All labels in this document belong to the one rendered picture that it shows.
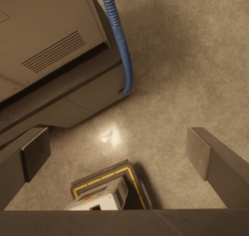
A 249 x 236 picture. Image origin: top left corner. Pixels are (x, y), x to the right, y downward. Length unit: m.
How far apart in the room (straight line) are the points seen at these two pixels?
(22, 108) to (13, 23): 0.45
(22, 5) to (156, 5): 1.48
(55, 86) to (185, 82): 1.07
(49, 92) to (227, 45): 1.46
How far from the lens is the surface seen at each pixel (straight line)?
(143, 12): 1.88
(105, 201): 0.86
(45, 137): 0.17
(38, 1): 0.59
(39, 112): 0.98
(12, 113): 0.98
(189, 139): 0.16
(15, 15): 0.60
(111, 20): 0.65
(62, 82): 0.89
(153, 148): 1.50
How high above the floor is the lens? 1.50
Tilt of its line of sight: 79 degrees down
